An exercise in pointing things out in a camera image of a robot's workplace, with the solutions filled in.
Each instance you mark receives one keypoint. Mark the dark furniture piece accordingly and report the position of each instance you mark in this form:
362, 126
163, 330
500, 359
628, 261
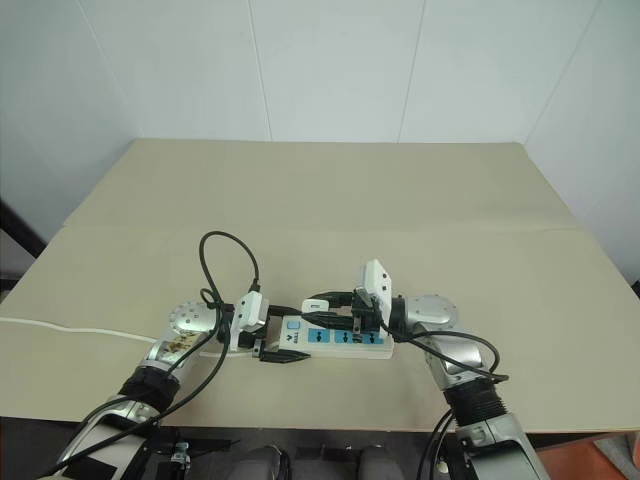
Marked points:
20, 240

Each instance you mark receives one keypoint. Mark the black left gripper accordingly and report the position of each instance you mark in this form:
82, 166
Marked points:
248, 341

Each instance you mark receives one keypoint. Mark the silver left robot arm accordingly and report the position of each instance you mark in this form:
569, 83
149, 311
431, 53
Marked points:
192, 316

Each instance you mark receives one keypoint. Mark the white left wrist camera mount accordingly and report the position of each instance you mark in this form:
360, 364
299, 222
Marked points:
251, 311

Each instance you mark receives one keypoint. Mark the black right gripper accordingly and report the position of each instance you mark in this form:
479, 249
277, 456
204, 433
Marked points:
364, 312

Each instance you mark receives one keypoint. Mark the black frame with metal bracket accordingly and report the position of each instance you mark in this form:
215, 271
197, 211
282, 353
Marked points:
165, 450

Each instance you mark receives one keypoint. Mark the white power strip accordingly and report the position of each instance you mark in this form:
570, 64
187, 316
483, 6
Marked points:
325, 345

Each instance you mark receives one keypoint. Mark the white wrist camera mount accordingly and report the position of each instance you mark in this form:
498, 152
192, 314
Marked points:
251, 311
374, 274

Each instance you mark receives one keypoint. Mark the white charger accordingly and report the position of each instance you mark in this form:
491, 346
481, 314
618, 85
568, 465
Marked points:
315, 304

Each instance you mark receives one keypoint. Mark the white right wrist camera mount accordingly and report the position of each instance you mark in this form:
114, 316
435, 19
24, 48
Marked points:
374, 274

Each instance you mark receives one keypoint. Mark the dark grey rounded shape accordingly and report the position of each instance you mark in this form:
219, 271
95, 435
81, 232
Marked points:
377, 462
265, 462

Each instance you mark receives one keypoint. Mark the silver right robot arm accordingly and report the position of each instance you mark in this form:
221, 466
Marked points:
432, 310

